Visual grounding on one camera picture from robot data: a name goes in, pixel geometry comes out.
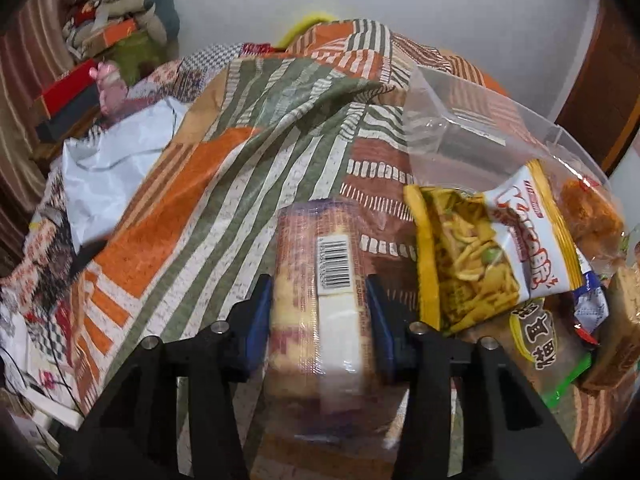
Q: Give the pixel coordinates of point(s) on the dark grey box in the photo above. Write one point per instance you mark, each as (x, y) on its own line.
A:
(65, 117)

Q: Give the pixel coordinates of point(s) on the checkered floral patchwork quilt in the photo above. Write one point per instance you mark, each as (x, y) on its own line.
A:
(175, 72)

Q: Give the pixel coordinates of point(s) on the yellow fried strips snack packet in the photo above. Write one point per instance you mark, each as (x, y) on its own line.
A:
(465, 260)

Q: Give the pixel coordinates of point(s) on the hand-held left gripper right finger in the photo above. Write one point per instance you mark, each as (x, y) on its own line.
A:
(377, 310)

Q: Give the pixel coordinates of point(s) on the yellow foam tube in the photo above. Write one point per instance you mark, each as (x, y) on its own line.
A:
(305, 22)

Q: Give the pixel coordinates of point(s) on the green bag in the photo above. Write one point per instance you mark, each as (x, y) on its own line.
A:
(135, 52)

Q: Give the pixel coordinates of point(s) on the orange green striped patchwork blanket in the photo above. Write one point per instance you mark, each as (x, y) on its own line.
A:
(200, 185)

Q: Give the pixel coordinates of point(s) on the clear plastic container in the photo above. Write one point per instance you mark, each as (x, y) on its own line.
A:
(450, 135)

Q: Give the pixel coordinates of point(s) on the wooden side table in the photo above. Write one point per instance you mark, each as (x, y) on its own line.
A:
(80, 132)

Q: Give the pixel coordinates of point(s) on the pink rabbit toy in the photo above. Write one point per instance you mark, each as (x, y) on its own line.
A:
(112, 95)

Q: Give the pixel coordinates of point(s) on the tan bread packet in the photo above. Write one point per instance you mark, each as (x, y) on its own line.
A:
(620, 320)

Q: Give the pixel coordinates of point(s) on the brown packet with yellow label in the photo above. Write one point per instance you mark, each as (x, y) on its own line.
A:
(540, 335)

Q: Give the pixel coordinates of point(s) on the blue foil snack packet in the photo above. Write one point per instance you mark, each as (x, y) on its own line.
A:
(590, 310)

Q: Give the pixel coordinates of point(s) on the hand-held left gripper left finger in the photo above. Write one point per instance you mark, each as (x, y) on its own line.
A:
(257, 310)

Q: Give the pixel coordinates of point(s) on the clear-wrapped biscuit packet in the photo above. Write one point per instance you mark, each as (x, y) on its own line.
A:
(320, 240)

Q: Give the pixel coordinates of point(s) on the green snack packet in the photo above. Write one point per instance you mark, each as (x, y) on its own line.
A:
(570, 382)

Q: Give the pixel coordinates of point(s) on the wooden door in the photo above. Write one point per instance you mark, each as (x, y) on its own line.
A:
(610, 85)

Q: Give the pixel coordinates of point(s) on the brown striped curtain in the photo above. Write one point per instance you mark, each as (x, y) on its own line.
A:
(25, 60)

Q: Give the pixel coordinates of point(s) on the pile of patterned fabrics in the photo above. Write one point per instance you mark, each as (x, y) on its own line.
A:
(100, 5)

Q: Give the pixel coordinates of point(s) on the red box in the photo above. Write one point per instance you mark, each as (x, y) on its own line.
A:
(65, 87)

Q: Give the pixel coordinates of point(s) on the white cloth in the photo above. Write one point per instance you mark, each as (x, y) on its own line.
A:
(115, 160)

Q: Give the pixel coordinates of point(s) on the grey-blue cushion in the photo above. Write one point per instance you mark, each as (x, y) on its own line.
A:
(167, 10)

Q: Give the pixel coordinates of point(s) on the orange fried snack packet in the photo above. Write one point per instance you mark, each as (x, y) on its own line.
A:
(590, 215)

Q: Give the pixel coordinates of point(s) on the orange cardboard box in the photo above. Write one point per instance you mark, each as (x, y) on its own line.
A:
(117, 32)

